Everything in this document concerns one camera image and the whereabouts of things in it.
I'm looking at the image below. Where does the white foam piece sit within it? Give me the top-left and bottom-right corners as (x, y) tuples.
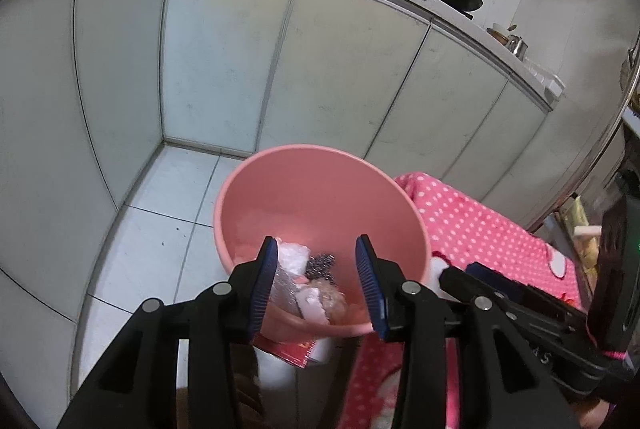
(276, 241), (311, 277)

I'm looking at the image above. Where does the red flat box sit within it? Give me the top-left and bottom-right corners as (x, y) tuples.
(252, 334), (317, 367)

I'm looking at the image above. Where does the white box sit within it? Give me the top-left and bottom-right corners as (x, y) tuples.
(530, 59), (566, 95)

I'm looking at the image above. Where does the steel wool scourer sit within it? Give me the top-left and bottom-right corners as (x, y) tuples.
(306, 254), (337, 282)

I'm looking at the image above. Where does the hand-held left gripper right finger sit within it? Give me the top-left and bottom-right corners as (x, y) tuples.
(355, 234), (583, 429)

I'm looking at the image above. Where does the silver foil wrapper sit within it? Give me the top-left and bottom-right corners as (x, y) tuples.
(269, 266), (306, 314)

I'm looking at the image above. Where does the pink plastic basin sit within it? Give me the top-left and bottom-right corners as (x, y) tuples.
(213, 144), (432, 344)

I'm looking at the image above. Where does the white crumpled tissue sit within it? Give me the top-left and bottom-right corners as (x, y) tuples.
(295, 286), (331, 325)

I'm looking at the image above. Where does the brown crumpled paper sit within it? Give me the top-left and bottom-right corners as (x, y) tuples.
(320, 289), (348, 325)

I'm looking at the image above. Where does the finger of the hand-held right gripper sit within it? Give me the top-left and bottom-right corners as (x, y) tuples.
(467, 261), (590, 331)
(439, 268), (631, 392)

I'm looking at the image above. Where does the pink polka dot cloth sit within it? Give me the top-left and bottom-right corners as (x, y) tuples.
(337, 172), (591, 429)

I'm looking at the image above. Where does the yellow cloth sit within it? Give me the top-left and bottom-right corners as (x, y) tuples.
(572, 196), (603, 260)

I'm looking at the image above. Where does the white kitchen cabinet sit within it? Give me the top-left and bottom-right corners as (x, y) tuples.
(0, 0), (556, 325)

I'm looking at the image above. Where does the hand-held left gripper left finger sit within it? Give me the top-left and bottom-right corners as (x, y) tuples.
(57, 236), (278, 429)

